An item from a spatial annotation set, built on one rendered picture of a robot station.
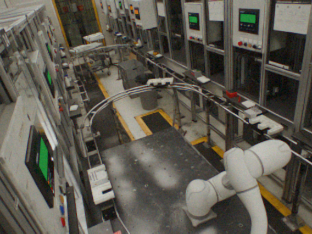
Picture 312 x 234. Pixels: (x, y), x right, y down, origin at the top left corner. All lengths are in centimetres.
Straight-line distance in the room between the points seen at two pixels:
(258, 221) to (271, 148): 31
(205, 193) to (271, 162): 59
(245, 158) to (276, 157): 14
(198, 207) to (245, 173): 63
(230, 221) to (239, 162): 76
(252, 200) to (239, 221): 68
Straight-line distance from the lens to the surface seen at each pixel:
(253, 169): 113
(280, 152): 121
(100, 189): 188
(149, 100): 450
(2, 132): 81
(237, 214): 184
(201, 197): 162
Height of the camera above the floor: 212
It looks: 30 degrees down
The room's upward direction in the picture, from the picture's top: 10 degrees counter-clockwise
